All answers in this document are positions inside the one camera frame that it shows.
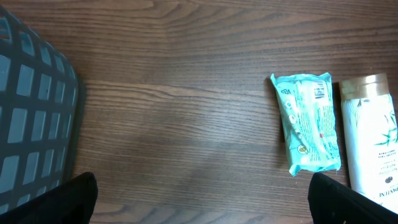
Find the teal snack packet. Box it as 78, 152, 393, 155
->
270, 73, 341, 177

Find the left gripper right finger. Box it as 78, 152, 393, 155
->
308, 172, 397, 224

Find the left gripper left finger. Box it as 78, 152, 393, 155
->
1, 172, 98, 224

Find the grey plastic shopping basket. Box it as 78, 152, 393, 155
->
1, 8, 80, 213

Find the white tube with gold cap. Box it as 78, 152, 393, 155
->
339, 73, 397, 212

